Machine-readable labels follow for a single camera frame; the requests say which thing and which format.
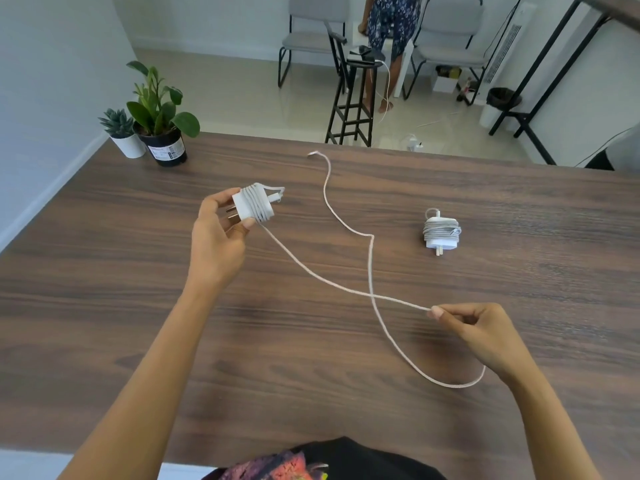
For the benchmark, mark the person's right hand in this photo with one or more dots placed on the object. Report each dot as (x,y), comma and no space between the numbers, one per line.
(490,339)

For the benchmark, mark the person's left hand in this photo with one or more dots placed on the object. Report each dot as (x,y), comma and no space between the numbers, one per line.
(215,254)

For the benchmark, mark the person's left forearm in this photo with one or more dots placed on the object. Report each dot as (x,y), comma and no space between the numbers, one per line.
(140,394)

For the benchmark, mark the person's right forearm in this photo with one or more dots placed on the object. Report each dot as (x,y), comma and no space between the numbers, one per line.
(550,429)

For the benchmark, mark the green plant in black pot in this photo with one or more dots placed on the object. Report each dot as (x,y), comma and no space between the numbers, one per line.
(165,153)

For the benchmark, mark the succulent in white pot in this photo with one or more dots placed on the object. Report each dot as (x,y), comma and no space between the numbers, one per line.
(130,147)

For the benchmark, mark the white power strip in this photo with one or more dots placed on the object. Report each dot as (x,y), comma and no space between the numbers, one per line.
(412,143)

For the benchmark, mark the black bar stool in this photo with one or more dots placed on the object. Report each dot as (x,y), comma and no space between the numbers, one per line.
(365,64)

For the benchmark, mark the dark flat device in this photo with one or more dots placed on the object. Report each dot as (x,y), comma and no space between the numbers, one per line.
(360,53)

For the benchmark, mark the small white box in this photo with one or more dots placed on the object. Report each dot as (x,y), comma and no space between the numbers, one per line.
(445,84)

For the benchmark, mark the white side table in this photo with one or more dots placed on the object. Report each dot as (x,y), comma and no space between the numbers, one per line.
(406,69)

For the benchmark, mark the grey folding chair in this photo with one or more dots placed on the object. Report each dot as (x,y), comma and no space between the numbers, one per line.
(452,19)
(320,4)

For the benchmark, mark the white tower appliance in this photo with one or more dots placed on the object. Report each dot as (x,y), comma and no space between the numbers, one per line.
(510,44)

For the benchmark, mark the thin black stand pole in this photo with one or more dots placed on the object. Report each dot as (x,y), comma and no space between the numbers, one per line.
(505,24)

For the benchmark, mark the black metal desk frame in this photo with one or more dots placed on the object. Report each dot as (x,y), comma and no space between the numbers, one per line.
(550,54)

